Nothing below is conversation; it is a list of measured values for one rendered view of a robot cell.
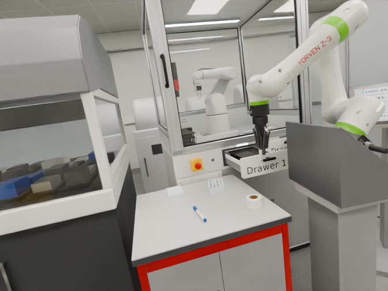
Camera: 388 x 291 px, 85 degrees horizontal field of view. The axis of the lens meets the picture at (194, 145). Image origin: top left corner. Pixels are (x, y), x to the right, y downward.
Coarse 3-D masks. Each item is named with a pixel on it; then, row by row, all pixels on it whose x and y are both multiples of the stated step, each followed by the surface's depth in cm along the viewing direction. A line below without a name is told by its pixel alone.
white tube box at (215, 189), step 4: (208, 180) 125; (216, 180) 125; (220, 180) 123; (208, 184) 118; (212, 184) 118; (216, 184) 117; (208, 188) 114; (212, 188) 114; (216, 188) 113; (220, 188) 113; (224, 188) 113; (212, 192) 114; (216, 192) 114; (220, 192) 114; (224, 192) 114
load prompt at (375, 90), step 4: (372, 88) 141; (376, 88) 140; (380, 88) 139; (384, 88) 138; (364, 92) 143; (368, 92) 141; (372, 92) 140; (376, 92) 139; (380, 92) 138; (384, 92) 137
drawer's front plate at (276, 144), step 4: (272, 140) 144; (276, 140) 144; (280, 140) 145; (284, 140) 146; (268, 144) 143; (272, 144) 144; (276, 144) 145; (280, 144) 145; (284, 144) 146; (268, 148) 144; (276, 148) 145
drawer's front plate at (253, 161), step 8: (272, 152) 115; (280, 152) 116; (240, 160) 112; (248, 160) 112; (256, 160) 113; (272, 160) 116; (280, 160) 117; (248, 168) 113; (256, 168) 114; (264, 168) 115; (280, 168) 118; (288, 168) 119; (248, 176) 114
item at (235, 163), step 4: (240, 148) 149; (228, 152) 147; (228, 156) 134; (228, 160) 135; (232, 160) 129; (236, 160) 123; (228, 164) 137; (232, 164) 129; (236, 164) 123; (236, 168) 124; (240, 168) 118
